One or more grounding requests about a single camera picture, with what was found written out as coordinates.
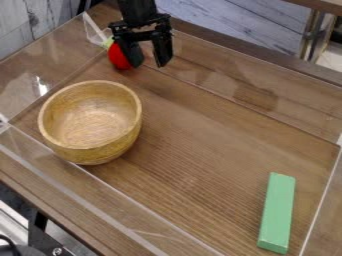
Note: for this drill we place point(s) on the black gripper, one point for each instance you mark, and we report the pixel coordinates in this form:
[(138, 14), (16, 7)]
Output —
[(156, 29)]

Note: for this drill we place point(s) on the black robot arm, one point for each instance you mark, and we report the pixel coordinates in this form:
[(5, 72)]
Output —
[(136, 11)]

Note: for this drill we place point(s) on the wooden bowl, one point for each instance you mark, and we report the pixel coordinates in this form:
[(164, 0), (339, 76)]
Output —
[(90, 121)]

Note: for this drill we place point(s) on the green rectangular block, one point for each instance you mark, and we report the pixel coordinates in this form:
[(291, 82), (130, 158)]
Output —
[(277, 217)]

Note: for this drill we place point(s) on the clear acrylic corner bracket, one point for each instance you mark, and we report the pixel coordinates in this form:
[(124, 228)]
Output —
[(98, 36)]

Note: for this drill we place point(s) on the clear acrylic tray wall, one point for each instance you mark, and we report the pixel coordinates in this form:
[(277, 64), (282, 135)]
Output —
[(112, 223)]

